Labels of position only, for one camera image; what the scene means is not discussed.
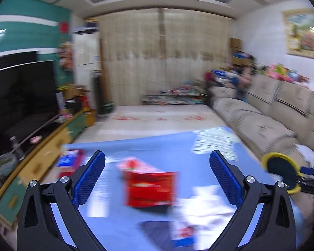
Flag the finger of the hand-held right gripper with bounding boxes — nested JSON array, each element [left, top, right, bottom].
[[298, 166, 314, 195]]

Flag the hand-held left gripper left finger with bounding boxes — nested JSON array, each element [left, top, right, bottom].
[[16, 150, 106, 251]]

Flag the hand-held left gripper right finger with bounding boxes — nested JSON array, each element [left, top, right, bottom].
[[209, 150, 297, 251]]

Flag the yellow rimmed dark trash bin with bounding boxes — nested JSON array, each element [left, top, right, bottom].
[[260, 152, 302, 194]]

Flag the red cardboard box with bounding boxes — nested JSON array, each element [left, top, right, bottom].
[[116, 158, 179, 207]]

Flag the white crumpled paper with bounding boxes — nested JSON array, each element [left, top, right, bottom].
[[296, 144, 314, 163]]

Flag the blue and red box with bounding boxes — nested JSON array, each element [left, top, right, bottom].
[[57, 150, 85, 179]]

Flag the white plastic package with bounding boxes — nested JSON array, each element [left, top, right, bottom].
[[173, 186, 238, 249]]

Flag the yellow and green television cabinet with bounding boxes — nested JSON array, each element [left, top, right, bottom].
[[0, 108, 96, 231]]

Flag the beige sectional sofa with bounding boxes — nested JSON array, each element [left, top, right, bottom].
[[212, 76, 314, 147]]

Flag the blue tablecloth with white print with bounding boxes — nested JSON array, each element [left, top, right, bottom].
[[42, 127, 291, 251]]

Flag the beige fabric sofa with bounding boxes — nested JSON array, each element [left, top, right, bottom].
[[207, 74, 314, 178]]

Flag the clear plastic bottle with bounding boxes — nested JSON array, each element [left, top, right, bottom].
[[10, 136, 25, 160]]

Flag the floral print floor mat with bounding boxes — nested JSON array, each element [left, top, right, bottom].
[[80, 105, 241, 147]]

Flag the pile of cardboard boxes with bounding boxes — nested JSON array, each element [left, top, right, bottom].
[[56, 84, 92, 110]]

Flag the round glass bowl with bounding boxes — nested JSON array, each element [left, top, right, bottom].
[[0, 153, 17, 174]]

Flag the black tower fan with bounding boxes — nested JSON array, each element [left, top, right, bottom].
[[91, 69, 106, 115]]

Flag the dark blue packet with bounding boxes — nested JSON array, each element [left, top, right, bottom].
[[140, 221, 174, 250]]

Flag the cluttered glass coffee table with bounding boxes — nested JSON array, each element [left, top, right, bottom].
[[142, 85, 210, 106]]

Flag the row of colourful plush toys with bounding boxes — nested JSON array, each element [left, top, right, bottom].
[[262, 63, 310, 83]]

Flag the black flat television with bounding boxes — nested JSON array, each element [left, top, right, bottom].
[[0, 50, 58, 160]]

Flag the white standing air conditioner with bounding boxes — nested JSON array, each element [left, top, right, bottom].
[[73, 27, 101, 110]]

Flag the artificial flower decoration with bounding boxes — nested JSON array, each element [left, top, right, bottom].
[[58, 40, 74, 71]]

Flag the stacked brown cardboard boxes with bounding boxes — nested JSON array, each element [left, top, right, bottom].
[[230, 38, 243, 56]]

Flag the framed landscape painting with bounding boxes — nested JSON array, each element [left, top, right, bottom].
[[281, 8, 314, 61]]

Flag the beige patterned curtains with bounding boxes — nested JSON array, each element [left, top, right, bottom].
[[98, 8, 232, 106]]

